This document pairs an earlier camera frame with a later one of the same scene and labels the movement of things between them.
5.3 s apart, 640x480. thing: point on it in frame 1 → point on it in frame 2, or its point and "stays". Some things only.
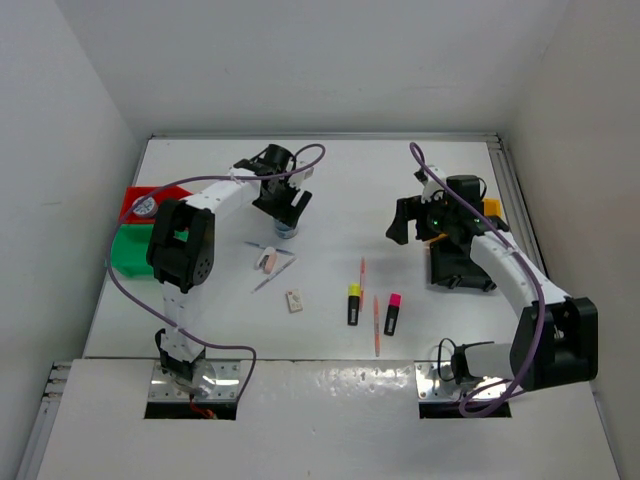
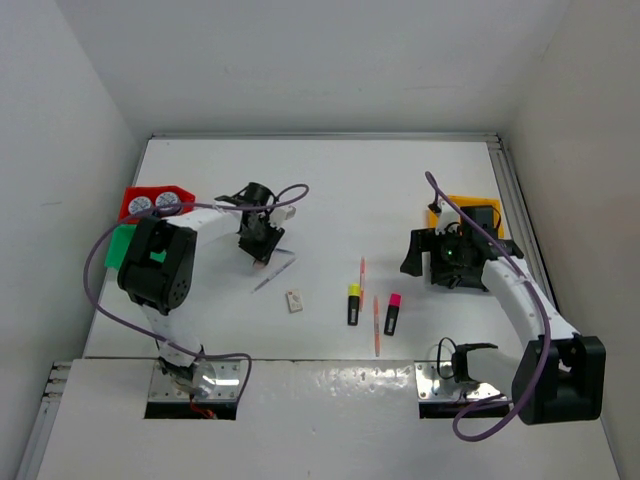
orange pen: (376, 325) stays
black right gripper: (408, 209) → (420, 241)
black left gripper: (283, 211) → (262, 250)
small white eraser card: (294, 300) stays
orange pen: (362, 282) stays
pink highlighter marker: (393, 310) stays
